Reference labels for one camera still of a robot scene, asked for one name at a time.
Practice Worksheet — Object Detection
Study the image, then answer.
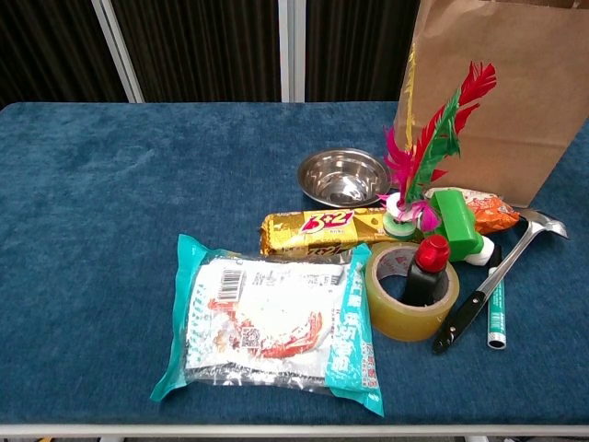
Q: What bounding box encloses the small white and green bottle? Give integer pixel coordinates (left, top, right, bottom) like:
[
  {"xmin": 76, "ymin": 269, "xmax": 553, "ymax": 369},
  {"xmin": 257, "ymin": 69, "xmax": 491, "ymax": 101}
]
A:
[{"xmin": 462, "ymin": 237, "xmax": 496, "ymax": 268}]

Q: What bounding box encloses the dark pleated curtain panel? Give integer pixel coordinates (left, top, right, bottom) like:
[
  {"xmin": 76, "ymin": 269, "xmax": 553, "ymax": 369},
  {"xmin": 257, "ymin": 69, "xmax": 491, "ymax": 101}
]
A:
[
  {"xmin": 305, "ymin": 0, "xmax": 422, "ymax": 103},
  {"xmin": 0, "ymin": 0, "xmax": 130, "ymax": 111},
  {"xmin": 111, "ymin": 0, "xmax": 282, "ymax": 103}
]

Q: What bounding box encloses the green white marker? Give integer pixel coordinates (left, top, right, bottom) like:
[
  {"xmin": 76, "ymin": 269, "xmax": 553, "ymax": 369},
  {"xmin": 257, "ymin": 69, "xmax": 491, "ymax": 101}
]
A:
[{"xmin": 486, "ymin": 246, "xmax": 509, "ymax": 350}]

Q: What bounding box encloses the white partition frame post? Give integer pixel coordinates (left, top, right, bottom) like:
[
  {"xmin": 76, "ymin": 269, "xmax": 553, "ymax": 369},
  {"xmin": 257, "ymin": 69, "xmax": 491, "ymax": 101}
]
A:
[
  {"xmin": 90, "ymin": 0, "xmax": 145, "ymax": 103},
  {"xmin": 277, "ymin": 0, "xmax": 307, "ymax": 103}
]

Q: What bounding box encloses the orange snack packet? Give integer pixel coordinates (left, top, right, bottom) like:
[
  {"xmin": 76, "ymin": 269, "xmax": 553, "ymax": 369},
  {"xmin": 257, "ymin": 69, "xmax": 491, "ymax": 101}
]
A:
[{"xmin": 422, "ymin": 186, "xmax": 521, "ymax": 236}]

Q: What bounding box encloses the teal instant noodle packet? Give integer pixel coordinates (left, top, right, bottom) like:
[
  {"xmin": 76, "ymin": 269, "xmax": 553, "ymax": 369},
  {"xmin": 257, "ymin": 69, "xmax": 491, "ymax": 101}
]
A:
[{"xmin": 150, "ymin": 233, "xmax": 386, "ymax": 418}]

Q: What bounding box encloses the blue velvet tablecloth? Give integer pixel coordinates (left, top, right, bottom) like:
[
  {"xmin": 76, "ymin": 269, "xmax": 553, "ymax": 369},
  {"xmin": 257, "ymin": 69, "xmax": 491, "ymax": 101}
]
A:
[{"xmin": 0, "ymin": 101, "xmax": 589, "ymax": 427}]

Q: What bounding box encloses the green toy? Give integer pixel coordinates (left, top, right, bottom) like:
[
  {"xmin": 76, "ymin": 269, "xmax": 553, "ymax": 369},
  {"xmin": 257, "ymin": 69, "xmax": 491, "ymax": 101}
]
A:
[{"xmin": 432, "ymin": 188, "xmax": 484, "ymax": 262}]

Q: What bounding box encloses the colourful feather shuttlecock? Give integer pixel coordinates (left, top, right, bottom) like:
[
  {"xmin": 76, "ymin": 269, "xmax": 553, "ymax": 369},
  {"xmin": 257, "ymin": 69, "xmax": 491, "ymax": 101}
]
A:
[{"xmin": 379, "ymin": 43, "xmax": 498, "ymax": 243}]

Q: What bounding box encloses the stainless steel bowl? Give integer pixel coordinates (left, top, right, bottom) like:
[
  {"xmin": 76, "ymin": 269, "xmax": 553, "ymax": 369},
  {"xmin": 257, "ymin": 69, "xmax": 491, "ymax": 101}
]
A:
[{"xmin": 296, "ymin": 147, "xmax": 392, "ymax": 208}]

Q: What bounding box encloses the black bottle with red cap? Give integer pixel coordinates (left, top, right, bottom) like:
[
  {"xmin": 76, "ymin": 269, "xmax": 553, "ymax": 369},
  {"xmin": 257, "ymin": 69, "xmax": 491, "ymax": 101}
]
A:
[{"xmin": 402, "ymin": 234, "xmax": 452, "ymax": 308}]

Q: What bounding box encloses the brown tape roll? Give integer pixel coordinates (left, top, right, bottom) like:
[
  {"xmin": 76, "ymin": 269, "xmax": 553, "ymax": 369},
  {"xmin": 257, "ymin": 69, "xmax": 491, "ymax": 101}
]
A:
[{"xmin": 365, "ymin": 242, "xmax": 461, "ymax": 343}]

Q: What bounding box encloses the brown paper shopping bag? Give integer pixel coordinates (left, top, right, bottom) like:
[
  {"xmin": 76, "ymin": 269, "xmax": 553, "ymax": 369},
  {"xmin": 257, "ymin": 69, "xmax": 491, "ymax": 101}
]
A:
[{"xmin": 394, "ymin": 0, "xmax": 589, "ymax": 208}]

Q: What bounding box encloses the gold biscuit pack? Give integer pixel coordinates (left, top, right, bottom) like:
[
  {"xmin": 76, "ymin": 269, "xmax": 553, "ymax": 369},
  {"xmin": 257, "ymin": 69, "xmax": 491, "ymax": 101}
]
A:
[{"xmin": 260, "ymin": 207, "xmax": 397, "ymax": 259}]

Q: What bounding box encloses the black-handled steel ladle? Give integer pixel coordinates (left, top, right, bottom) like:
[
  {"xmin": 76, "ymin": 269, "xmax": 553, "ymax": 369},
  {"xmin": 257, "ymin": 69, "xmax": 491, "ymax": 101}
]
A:
[{"xmin": 431, "ymin": 207, "xmax": 571, "ymax": 355}]

